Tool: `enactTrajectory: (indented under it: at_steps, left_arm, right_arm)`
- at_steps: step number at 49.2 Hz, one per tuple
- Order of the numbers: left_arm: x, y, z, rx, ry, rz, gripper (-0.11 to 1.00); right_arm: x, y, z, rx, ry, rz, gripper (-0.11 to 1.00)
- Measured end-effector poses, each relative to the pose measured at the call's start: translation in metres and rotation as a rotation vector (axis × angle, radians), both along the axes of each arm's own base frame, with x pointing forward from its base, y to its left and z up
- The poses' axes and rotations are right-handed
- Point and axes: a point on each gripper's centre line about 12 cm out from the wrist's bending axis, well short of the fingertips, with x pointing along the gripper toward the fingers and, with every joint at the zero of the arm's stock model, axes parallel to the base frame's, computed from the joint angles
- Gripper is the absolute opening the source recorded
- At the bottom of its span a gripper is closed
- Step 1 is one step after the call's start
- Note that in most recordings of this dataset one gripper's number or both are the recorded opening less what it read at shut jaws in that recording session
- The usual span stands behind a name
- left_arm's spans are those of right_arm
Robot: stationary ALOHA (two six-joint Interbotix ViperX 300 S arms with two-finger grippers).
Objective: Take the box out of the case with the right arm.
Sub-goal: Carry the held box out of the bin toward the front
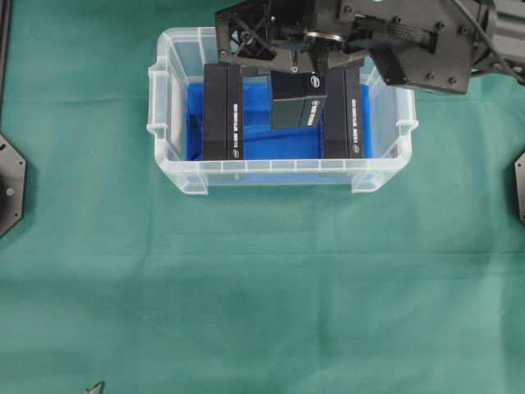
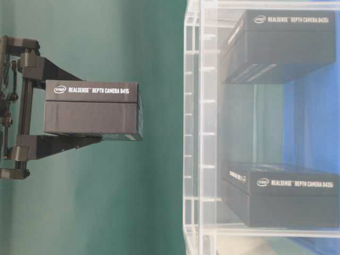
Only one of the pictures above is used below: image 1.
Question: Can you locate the blue liner in case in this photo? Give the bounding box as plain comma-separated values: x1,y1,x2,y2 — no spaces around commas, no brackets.
185,81,349,161

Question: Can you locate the black frame rail left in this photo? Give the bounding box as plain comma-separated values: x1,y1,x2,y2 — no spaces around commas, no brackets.
0,0,15,120

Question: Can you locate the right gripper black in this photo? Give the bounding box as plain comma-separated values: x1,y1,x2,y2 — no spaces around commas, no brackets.
215,1,476,94

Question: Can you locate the green table cloth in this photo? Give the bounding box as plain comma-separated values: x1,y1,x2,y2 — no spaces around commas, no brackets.
1,1,524,393

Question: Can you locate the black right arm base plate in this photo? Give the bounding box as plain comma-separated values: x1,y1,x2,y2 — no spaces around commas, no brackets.
504,152,524,225

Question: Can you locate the black box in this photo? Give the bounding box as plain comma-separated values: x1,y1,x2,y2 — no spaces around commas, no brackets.
203,63,244,161
323,63,365,159
270,71,327,130

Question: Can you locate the small grey object at edge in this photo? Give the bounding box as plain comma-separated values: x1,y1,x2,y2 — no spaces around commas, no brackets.
84,381,105,394

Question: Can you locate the clear plastic storage case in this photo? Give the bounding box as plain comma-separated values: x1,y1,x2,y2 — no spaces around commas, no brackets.
147,27,419,195

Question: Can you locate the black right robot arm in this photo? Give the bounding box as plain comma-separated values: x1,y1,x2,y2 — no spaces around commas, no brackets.
214,0,524,94

